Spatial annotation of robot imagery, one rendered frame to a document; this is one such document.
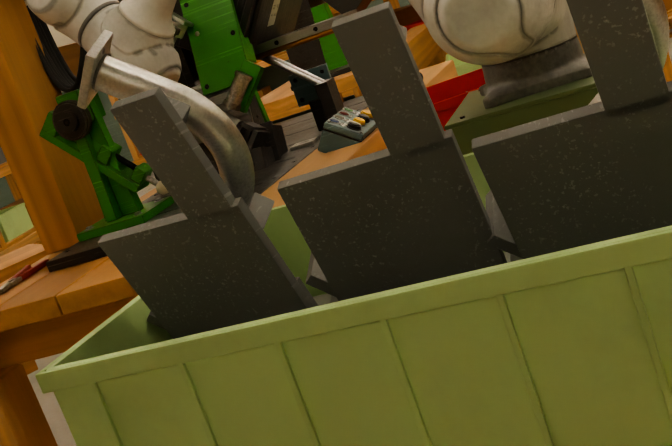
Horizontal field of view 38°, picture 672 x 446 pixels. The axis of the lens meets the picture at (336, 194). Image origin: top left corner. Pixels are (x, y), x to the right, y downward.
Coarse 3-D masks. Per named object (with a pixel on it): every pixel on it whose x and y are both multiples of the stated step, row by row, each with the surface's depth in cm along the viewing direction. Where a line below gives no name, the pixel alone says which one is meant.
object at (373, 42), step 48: (384, 48) 72; (384, 96) 74; (432, 144) 76; (288, 192) 80; (336, 192) 80; (384, 192) 79; (432, 192) 79; (336, 240) 83; (384, 240) 82; (432, 240) 82; (480, 240) 81; (336, 288) 86; (384, 288) 85
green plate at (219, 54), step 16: (192, 0) 205; (208, 0) 204; (224, 0) 203; (192, 16) 205; (208, 16) 204; (224, 16) 203; (192, 32) 205; (208, 32) 204; (224, 32) 203; (240, 32) 202; (192, 48) 206; (208, 48) 204; (224, 48) 203; (240, 48) 202; (208, 64) 204; (224, 64) 203; (240, 64) 202; (208, 80) 204; (224, 80) 203
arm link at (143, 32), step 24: (144, 0) 161; (168, 0) 162; (96, 24) 164; (120, 24) 162; (144, 24) 161; (168, 24) 164; (120, 48) 162; (144, 48) 162; (168, 48) 164; (168, 72) 163
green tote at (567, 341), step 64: (576, 256) 63; (640, 256) 62; (128, 320) 92; (256, 320) 73; (320, 320) 71; (384, 320) 69; (448, 320) 68; (512, 320) 66; (576, 320) 65; (640, 320) 63; (64, 384) 80; (128, 384) 78; (192, 384) 76; (256, 384) 74; (320, 384) 73; (384, 384) 71; (448, 384) 69; (512, 384) 68; (576, 384) 66; (640, 384) 65
